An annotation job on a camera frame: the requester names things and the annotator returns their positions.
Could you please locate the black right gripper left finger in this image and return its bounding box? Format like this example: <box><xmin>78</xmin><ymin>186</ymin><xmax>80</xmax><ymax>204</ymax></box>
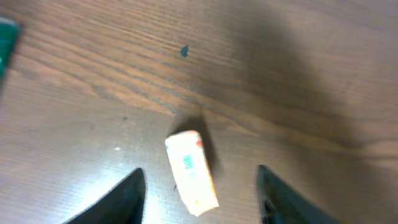
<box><xmin>66</xmin><ymin>168</ymin><xmax>146</xmax><ymax>224</ymax></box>

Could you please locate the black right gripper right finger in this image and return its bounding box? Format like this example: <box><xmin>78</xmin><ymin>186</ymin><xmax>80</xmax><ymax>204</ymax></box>
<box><xmin>256</xmin><ymin>165</ymin><xmax>340</xmax><ymax>224</ymax></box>

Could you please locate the green 3M gloves pack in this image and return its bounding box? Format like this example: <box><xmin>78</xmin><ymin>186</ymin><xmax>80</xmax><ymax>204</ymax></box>
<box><xmin>0</xmin><ymin>17</ymin><xmax>20</xmax><ymax>79</ymax></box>

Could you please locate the narrow orange tissue box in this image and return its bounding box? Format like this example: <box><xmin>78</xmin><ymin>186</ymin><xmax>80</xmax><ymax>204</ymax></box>
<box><xmin>165</xmin><ymin>130</ymin><xmax>219</xmax><ymax>217</ymax></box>

